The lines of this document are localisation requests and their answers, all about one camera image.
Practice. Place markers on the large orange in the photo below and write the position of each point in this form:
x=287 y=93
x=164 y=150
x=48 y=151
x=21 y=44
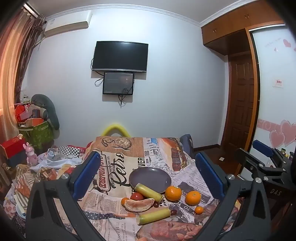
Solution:
x=173 y=193
x=193 y=197

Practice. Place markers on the red tomato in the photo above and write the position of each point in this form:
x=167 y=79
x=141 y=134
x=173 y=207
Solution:
x=137 y=196

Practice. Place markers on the sliding door with heart stickers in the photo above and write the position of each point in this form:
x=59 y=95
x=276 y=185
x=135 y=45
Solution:
x=275 y=104

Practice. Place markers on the wooden door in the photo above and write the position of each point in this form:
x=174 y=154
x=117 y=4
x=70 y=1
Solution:
x=240 y=102

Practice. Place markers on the white air conditioner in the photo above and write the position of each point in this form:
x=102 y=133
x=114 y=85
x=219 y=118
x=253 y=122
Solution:
x=67 y=25

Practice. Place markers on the wall television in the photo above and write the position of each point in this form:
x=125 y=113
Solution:
x=120 y=56

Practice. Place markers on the orange sheer curtain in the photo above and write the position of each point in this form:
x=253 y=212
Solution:
x=11 y=69

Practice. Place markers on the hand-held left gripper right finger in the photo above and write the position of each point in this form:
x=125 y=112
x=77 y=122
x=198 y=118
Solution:
x=209 y=176

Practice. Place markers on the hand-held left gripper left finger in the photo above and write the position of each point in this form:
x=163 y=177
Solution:
x=89 y=176

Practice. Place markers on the grey pillow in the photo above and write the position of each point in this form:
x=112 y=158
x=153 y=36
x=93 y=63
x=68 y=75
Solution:
x=49 y=109

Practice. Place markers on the newspaper print cloth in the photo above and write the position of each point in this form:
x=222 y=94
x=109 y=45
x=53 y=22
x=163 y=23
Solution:
x=115 y=162

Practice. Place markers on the pomelo slice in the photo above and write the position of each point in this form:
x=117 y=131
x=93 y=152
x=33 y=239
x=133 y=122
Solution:
x=138 y=205

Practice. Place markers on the small mandarin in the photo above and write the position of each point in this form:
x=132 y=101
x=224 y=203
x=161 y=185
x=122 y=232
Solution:
x=124 y=201
x=198 y=210

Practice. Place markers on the small wall monitor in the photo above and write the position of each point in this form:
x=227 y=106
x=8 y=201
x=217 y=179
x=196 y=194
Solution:
x=118 y=83

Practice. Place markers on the cut banana piece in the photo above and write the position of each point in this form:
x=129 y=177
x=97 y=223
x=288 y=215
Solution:
x=153 y=215
x=148 y=191

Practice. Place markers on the green patterned bag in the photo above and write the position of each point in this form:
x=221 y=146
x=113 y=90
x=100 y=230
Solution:
x=39 y=135

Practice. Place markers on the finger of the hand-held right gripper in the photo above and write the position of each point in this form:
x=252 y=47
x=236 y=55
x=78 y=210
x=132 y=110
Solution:
x=261 y=147
x=247 y=160

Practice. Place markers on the red jujube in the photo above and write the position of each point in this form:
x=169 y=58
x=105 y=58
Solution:
x=156 y=204
x=173 y=212

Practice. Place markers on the red box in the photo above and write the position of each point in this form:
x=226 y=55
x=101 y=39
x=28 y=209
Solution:
x=12 y=147

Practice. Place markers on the white crumpled cloth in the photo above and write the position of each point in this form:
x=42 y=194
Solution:
x=55 y=162

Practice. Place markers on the wooden wardrobe cabinet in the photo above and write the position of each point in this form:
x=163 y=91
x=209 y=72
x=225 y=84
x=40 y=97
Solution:
x=231 y=25

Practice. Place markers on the dark blue chair back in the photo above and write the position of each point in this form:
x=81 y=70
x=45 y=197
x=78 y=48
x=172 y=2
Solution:
x=186 y=143

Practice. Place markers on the pink bunny toy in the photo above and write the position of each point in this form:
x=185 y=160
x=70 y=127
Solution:
x=31 y=155

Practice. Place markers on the dark purple plate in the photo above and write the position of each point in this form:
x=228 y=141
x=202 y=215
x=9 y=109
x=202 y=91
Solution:
x=148 y=178

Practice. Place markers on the dark patterned curtain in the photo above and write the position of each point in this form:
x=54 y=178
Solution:
x=30 y=51

